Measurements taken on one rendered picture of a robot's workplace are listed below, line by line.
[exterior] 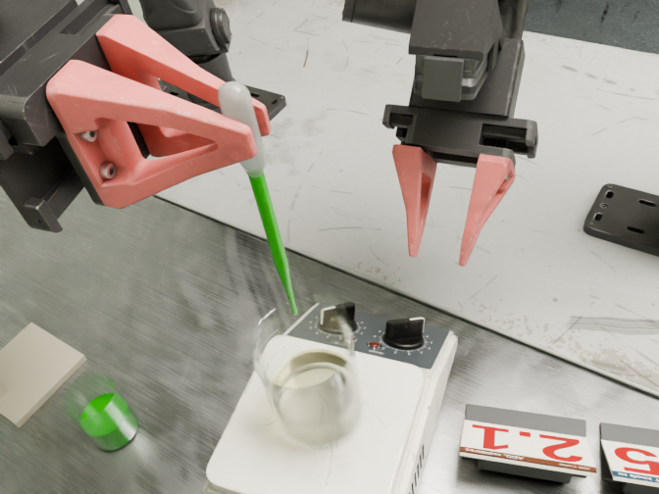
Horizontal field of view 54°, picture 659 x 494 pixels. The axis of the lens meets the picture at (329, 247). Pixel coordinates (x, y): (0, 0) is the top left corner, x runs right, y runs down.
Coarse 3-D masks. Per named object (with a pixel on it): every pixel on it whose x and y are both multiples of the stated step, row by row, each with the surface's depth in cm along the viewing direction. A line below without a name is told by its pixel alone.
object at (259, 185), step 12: (252, 180) 29; (264, 180) 29; (264, 192) 29; (264, 204) 30; (264, 216) 30; (264, 228) 31; (276, 228) 31; (276, 240) 32; (276, 252) 32; (276, 264) 33; (288, 276) 34; (288, 288) 35; (288, 300) 36
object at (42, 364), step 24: (24, 336) 62; (48, 336) 62; (0, 360) 61; (24, 360) 60; (48, 360) 60; (72, 360) 59; (0, 384) 57; (24, 384) 58; (48, 384) 58; (0, 408) 57; (24, 408) 57
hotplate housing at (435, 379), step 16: (448, 336) 52; (448, 352) 51; (432, 368) 47; (448, 368) 51; (432, 384) 46; (432, 400) 46; (416, 416) 44; (432, 416) 47; (416, 432) 44; (432, 432) 49; (416, 448) 43; (416, 464) 44; (400, 480) 42; (416, 480) 45
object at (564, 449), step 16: (480, 432) 48; (496, 432) 49; (512, 432) 49; (528, 432) 49; (480, 448) 46; (496, 448) 46; (512, 448) 46; (528, 448) 46; (544, 448) 46; (560, 448) 46; (576, 448) 46
